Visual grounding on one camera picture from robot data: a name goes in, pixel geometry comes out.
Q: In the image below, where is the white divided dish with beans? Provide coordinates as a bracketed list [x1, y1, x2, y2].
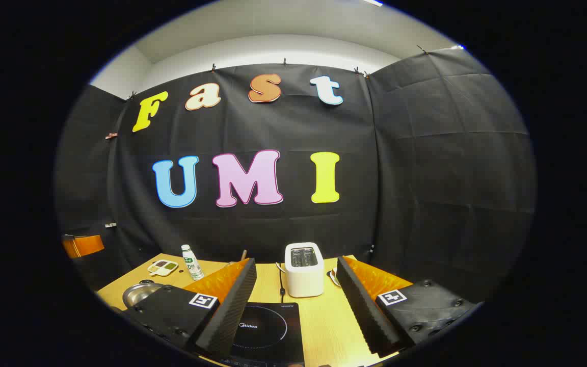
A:
[147, 260, 178, 277]

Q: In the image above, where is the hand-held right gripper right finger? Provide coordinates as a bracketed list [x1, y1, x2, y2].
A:
[335, 255, 483, 358]

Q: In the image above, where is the black induction cooktop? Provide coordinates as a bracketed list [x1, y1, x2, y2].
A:
[220, 302, 305, 367]

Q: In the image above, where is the toaster power cable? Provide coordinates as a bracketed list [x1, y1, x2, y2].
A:
[276, 262, 287, 304]

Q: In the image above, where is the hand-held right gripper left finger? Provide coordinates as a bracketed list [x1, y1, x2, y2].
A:
[123, 257, 257, 358]

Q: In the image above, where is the steel pot with black handle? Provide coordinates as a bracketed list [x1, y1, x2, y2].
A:
[122, 279, 165, 309]

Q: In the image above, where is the white drink bottle green label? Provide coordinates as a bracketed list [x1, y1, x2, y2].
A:
[181, 244, 205, 281]

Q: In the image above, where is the white toaster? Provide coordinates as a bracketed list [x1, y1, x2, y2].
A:
[284, 242, 325, 298]

